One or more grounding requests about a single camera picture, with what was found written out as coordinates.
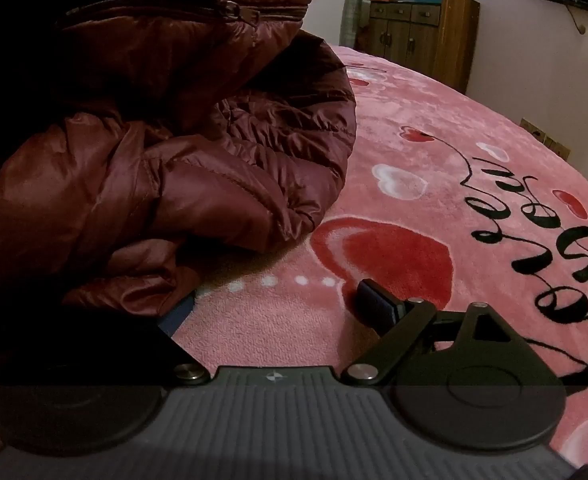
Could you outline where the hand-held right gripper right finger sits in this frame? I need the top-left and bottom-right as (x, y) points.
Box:
(340, 278), (524, 388)

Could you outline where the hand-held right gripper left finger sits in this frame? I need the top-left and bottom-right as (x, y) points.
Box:
(44, 292), (211, 387)

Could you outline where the maroon puffer jacket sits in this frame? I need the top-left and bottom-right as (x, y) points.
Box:
(0, 0), (359, 343)

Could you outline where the pink heart printed blanket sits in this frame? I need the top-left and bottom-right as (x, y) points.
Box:
(0, 42), (588, 480)

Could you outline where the wooden cabinet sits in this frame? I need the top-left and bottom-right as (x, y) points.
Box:
(367, 0), (480, 95)

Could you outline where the grey patterned curtain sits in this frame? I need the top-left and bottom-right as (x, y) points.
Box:
(340, 0), (367, 47)

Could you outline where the wall socket panel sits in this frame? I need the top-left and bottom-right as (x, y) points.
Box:
(520, 118), (572, 161)

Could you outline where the television cable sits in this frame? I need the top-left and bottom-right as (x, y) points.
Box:
(566, 2), (588, 37)

